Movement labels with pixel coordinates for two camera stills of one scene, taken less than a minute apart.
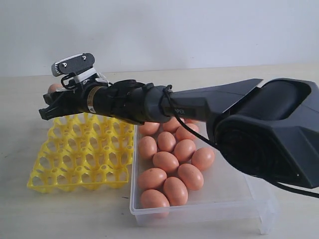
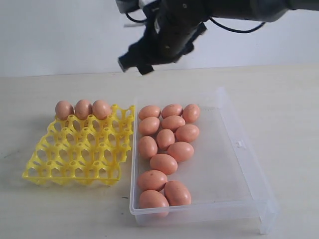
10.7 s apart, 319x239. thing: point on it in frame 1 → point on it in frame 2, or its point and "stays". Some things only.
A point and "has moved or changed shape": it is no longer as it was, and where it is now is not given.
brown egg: x=191 y=177 has moved or changed shape
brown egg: x=175 y=191 has moved or changed shape
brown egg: x=155 y=203 stays
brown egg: x=52 y=87 has moved or changed shape
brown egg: x=149 y=128 stays
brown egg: x=152 y=178 stays
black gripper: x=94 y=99 → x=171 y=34
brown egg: x=203 y=158 has moved or changed shape
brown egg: x=147 y=147 stays
